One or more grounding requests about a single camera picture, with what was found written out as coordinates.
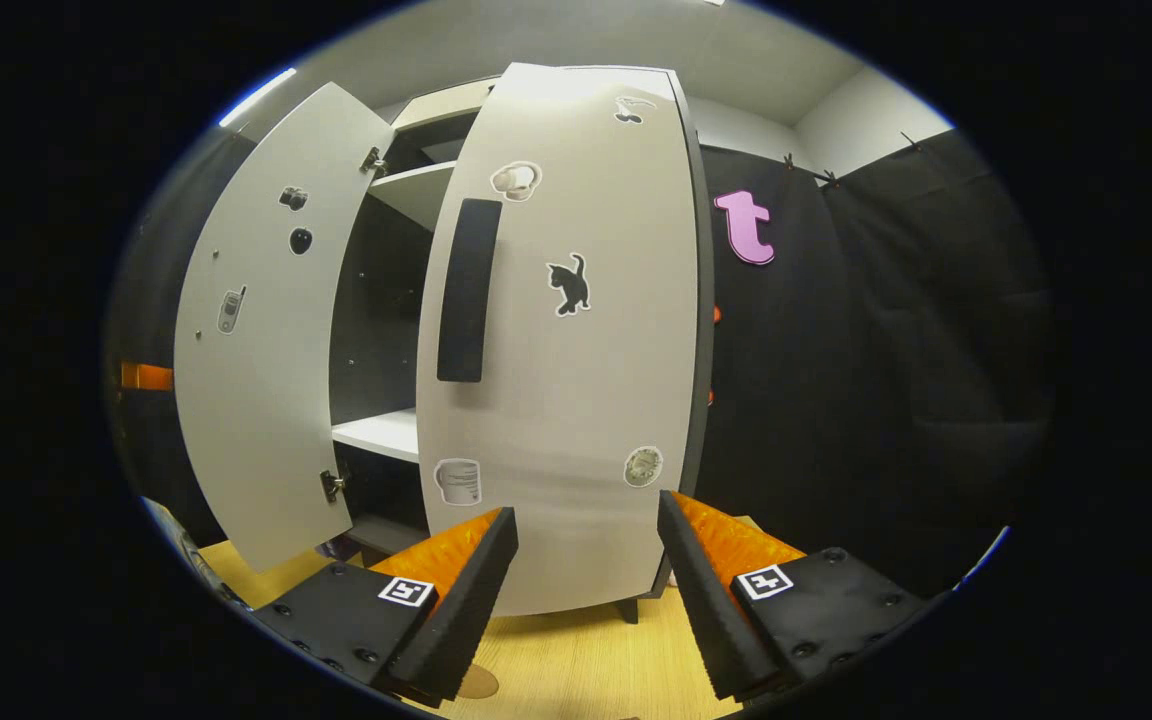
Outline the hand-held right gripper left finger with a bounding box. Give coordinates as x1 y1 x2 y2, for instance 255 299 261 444
254 507 519 707

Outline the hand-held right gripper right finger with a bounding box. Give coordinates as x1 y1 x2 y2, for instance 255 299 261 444
658 490 932 701

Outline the white cabinet door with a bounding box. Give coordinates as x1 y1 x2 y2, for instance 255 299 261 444
416 62 715 618
174 82 397 574

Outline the brown round coaster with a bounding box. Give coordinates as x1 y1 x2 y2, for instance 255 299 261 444
456 663 501 701

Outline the white cabinet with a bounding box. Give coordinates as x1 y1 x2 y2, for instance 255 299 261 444
329 75 717 626

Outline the black backdrop cloth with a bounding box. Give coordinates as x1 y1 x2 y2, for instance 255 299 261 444
106 128 1052 601

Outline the white cabinet drawer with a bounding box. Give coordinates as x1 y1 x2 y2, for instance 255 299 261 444
391 78 497 131

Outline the black door handle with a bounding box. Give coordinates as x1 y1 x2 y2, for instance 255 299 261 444
436 198 504 384

